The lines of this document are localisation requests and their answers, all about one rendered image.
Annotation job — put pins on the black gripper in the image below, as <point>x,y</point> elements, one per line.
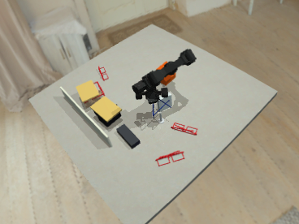
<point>164,92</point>

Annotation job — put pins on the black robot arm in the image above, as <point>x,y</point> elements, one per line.
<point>153,78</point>

